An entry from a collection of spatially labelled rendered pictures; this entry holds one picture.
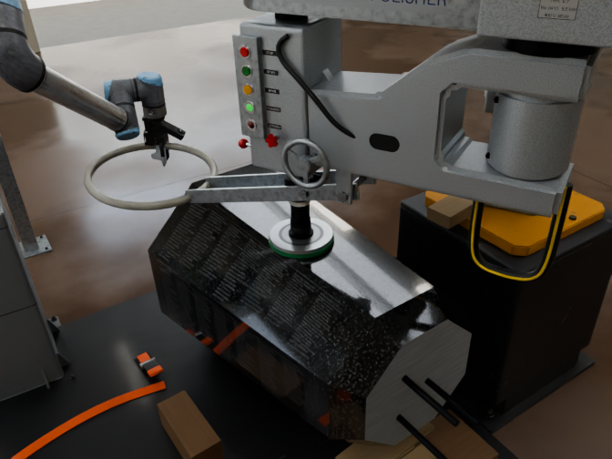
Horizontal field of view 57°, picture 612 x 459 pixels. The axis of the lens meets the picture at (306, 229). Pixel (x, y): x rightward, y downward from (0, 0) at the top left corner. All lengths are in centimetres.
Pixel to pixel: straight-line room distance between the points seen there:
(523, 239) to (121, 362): 178
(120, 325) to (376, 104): 190
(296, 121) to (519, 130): 58
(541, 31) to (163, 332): 215
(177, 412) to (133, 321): 76
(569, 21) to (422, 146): 43
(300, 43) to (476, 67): 44
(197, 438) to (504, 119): 152
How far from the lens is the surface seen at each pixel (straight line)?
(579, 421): 257
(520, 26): 128
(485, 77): 134
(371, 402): 166
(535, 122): 136
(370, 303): 164
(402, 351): 162
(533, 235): 208
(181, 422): 227
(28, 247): 372
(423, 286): 171
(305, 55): 151
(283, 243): 184
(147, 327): 288
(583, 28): 126
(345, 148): 153
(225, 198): 193
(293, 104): 156
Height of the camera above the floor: 185
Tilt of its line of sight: 32 degrees down
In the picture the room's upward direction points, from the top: 2 degrees counter-clockwise
